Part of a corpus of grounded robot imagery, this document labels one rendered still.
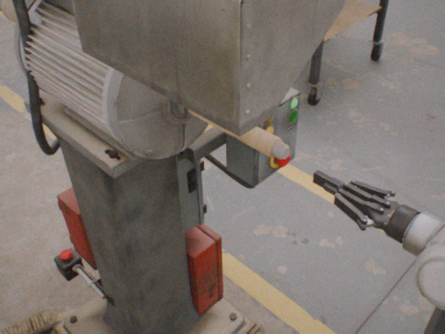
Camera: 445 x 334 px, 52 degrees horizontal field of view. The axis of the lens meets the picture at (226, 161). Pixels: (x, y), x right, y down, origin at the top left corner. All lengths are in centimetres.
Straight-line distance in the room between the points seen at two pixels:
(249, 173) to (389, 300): 117
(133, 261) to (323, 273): 112
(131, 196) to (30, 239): 141
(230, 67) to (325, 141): 244
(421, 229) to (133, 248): 67
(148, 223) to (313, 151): 175
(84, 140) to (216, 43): 58
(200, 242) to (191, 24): 100
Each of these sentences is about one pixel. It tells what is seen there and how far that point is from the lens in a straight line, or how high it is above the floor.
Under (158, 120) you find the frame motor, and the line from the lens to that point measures 79.
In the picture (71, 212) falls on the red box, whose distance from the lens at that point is 134.
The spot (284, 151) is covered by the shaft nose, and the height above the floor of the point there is 126.
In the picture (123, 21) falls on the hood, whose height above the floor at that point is 146.
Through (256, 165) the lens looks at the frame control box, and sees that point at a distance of 107.
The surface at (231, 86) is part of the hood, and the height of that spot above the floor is 144.
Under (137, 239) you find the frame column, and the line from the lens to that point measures 117.
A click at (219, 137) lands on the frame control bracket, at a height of 103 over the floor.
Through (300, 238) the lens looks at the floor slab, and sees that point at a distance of 225.
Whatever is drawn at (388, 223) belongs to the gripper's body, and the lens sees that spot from 98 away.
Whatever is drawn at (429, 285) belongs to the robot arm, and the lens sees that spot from 77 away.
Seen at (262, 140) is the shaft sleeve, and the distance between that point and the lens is 68.
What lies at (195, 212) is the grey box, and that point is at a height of 72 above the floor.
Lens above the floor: 166
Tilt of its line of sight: 39 degrees down
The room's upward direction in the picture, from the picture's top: 1 degrees counter-clockwise
